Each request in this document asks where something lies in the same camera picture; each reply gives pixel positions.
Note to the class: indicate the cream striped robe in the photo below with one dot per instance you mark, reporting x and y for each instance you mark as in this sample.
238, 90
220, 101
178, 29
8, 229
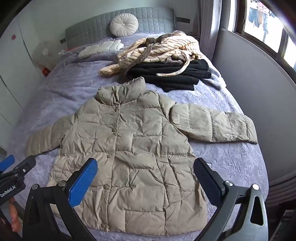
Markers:
161, 48

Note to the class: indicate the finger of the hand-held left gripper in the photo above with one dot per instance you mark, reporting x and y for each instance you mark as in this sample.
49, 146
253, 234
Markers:
25, 165
7, 161

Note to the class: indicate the light grey blanket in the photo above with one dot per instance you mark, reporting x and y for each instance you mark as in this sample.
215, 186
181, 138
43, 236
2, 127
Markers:
217, 78

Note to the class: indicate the white wardrobe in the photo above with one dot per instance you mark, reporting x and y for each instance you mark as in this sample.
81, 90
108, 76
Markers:
13, 69

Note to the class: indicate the round white cushion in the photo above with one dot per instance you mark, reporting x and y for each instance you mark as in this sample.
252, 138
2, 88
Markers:
123, 25

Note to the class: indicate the white plastic bag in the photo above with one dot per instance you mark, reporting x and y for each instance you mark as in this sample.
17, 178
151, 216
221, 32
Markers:
46, 55

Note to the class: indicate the window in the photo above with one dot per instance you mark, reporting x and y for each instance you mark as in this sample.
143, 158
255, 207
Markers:
275, 34

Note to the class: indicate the grey curtain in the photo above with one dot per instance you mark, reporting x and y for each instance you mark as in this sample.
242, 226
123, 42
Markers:
215, 23

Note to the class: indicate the person's left hand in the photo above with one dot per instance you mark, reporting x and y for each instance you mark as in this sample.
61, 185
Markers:
14, 215

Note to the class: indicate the grey quilted headboard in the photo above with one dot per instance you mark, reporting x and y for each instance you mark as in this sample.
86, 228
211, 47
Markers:
152, 22

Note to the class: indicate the hanging blue jeans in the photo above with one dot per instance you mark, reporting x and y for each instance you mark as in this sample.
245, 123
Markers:
254, 16

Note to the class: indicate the lavender embossed bedspread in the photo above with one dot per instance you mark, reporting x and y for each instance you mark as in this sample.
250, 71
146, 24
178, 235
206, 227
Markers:
69, 88

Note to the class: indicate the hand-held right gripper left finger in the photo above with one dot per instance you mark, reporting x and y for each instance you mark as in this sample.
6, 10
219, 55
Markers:
81, 183

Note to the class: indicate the red paper decoration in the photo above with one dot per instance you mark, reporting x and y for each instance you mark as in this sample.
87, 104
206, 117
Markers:
13, 36

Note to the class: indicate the white puffer garment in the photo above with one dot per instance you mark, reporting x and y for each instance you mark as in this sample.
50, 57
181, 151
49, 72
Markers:
99, 48

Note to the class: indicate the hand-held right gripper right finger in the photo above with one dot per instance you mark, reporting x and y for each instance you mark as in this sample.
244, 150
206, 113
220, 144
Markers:
208, 183

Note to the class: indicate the red box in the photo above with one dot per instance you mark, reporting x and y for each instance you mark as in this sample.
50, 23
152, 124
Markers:
45, 71

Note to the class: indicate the black folded garment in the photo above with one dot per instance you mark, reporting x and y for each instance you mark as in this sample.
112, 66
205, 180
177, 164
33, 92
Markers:
175, 76

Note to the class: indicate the beige puffer jacket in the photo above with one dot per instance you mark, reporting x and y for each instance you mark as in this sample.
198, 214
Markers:
138, 143

